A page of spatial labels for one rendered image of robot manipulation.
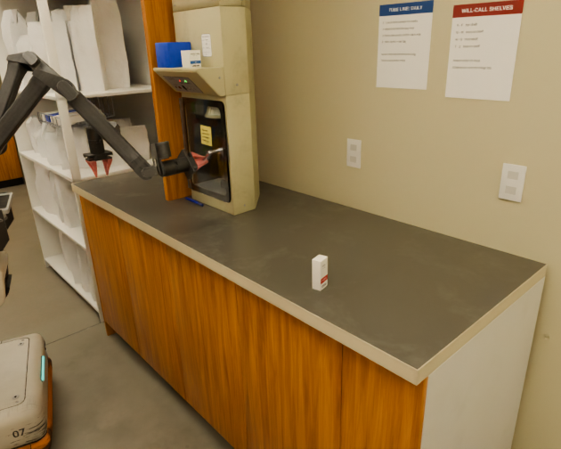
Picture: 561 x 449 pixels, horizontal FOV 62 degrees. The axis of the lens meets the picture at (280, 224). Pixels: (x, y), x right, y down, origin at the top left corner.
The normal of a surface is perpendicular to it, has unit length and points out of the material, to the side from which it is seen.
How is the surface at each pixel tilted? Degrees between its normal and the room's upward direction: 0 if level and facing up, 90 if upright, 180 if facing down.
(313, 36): 90
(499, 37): 90
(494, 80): 90
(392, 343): 0
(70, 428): 0
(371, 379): 90
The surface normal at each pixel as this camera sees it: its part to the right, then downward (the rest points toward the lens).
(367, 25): -0.74, 0.26
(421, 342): -0.02, -0.93
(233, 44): 0.67, 0.25
